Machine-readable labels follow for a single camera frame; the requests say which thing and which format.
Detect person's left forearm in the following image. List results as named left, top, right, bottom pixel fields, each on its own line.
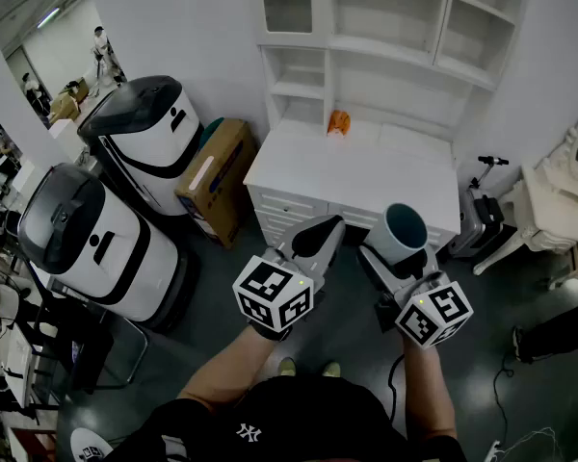
left=176, top=324, right=281, bottom=414

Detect white ornate dressing table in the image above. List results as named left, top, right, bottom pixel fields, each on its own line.
left=471, top=102, right=578, bottom=288

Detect person's black shirt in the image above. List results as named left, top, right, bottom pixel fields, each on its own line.
left=100, top=372, right=469, bottom=462

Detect white round floor disc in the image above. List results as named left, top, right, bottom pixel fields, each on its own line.
left=68, top=426, right=115, bottom=462

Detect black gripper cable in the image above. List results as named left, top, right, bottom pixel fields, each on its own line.
left=386, top=352, right=407, bottom=424

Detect black folding chair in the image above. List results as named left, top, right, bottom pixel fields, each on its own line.
left=28, top=299, right=151, bottom=397

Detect dark green round object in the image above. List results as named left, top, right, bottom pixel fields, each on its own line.
left=198, top=116, right=225, bottom=151

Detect white cabinet with shelves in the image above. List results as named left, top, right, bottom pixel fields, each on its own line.
left=257, top=0, right=531, bottom=163

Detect silver suitcase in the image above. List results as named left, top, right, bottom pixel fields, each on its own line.
left=447, top=155, right=519, bottom=260

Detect white glass cabinet door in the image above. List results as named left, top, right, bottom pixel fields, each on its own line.
left=258, top=0, right=329, bottom=47

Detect black floor cable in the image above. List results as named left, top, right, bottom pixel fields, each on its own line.
left=489, top=351, right=517, bottom=448

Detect stacked cardboard boxes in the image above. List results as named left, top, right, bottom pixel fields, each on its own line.
left=47, top=78, right=91, bottom=125

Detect ceiling light strip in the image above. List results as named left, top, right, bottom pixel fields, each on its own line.
left=37, top=7, right=62, bottom=30

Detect person's right forearm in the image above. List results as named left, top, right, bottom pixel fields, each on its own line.
left=401, top=338, right=460, bottom=443

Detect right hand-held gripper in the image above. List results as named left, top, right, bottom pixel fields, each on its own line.
left=356, top=244, right=475, bottom=350

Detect white floor cable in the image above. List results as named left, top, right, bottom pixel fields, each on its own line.
left=484, top=424, right=572, bottom=462

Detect brown cardboard box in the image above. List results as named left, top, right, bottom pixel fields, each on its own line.
left=173, top=117, right=259, bottom=251

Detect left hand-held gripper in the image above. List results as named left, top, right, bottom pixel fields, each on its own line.
left=232, top=214, right=348, bottom=335

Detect blue-grey cup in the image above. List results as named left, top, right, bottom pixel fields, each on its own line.
left=367, top=202, right=431, bottom=266

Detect orange toy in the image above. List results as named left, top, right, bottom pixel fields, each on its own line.
left=327, top=109, right=353, bottom=139

